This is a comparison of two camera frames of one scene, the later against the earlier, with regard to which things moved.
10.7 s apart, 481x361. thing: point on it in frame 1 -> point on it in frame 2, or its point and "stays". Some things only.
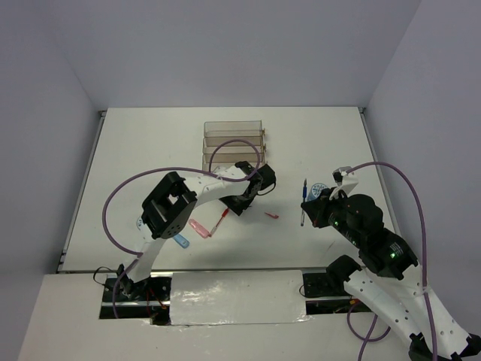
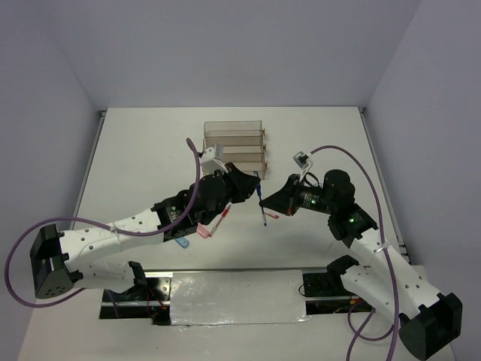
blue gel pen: [304, 198] -> [258, 191]
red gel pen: [219, 222] stays
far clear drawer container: [234, 128] stays
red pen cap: [275, 216] stays
